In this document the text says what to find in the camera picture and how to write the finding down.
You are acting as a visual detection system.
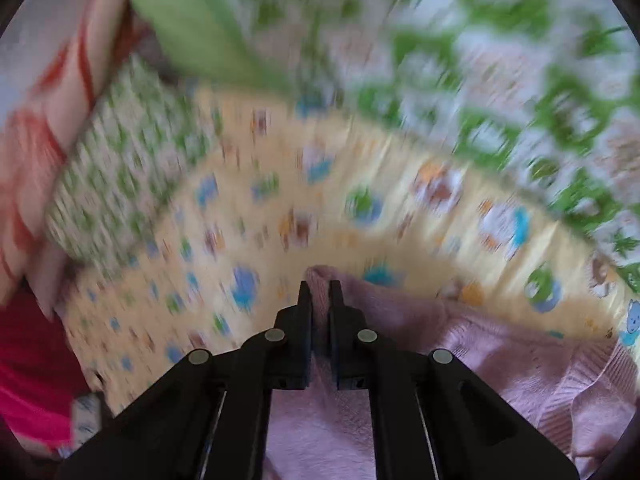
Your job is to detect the green checked quilt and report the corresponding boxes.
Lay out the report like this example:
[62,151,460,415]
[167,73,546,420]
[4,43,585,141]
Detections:
[120,0,640,273]

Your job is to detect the yellow bear-print blanket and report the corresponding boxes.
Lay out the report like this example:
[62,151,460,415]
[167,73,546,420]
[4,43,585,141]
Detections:
[55,85,640,417]

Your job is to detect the green checked pillow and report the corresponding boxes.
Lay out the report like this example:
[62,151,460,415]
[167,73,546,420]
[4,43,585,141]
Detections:
[45,55,221,281]

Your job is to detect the purple knit sweater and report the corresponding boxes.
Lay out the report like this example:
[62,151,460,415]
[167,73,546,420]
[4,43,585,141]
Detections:
[262,265,637,480]

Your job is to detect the red cloth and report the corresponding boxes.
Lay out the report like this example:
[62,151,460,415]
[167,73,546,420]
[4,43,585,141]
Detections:
[0,290,101,457]

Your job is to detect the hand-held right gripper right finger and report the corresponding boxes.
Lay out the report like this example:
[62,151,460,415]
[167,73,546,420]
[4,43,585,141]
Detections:
[327,280,582,480]

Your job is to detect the red and white patterned blanket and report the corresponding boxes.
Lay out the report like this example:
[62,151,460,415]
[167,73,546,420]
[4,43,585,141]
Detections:
[0,0,137,321]

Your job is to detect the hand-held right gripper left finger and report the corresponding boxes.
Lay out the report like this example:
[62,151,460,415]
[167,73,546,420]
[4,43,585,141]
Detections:
[60,280,314,480]

